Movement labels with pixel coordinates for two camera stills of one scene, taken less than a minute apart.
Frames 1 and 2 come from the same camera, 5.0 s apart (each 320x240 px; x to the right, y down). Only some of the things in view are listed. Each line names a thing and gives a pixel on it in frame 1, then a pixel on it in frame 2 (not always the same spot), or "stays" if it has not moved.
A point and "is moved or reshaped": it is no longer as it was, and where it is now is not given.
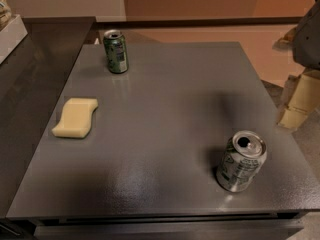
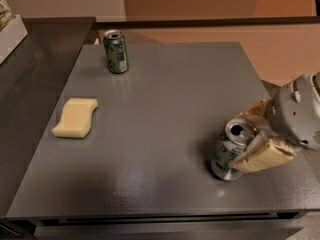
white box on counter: [11, 36] stays
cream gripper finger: [304, 97] → [262, 152]
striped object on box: [5, 13] stays
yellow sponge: [76, 118] stays
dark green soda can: [116, 51] stays
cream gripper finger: [287, 41] → [261, 109]
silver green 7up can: [241, 160] is moved or reshaped
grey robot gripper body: [308, 42] → [294, 114]
